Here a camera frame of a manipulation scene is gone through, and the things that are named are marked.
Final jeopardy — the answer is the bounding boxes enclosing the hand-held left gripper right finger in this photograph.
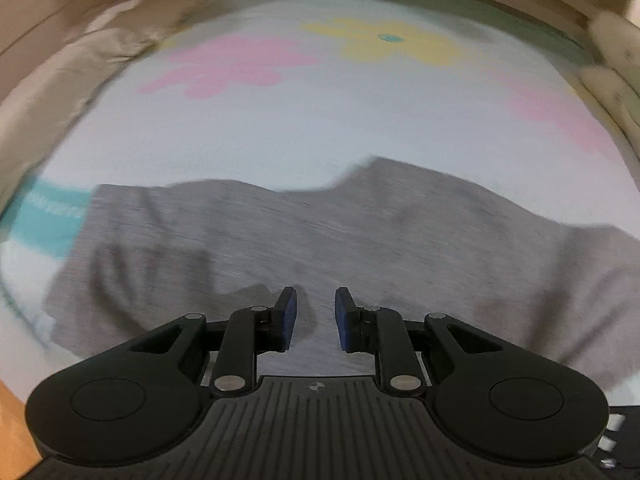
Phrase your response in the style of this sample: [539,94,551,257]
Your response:
[334,286,512,396]

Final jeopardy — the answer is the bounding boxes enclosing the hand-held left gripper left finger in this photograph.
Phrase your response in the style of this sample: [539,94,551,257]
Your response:
[122,286,301,395]

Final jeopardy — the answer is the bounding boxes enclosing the grey pants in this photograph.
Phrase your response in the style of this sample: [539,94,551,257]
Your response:
[44,156,640,401]

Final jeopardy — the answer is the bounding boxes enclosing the floral printed bed sheet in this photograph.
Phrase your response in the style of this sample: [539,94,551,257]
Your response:
[0,0,640,406]

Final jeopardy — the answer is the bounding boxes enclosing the beige folded quilt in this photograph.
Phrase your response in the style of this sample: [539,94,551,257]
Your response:
[0,20,168,133]

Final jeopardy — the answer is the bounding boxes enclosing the cream floral pillow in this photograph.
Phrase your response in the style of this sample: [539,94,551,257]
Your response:
[580,62,640,161]
[590,9,640,73]

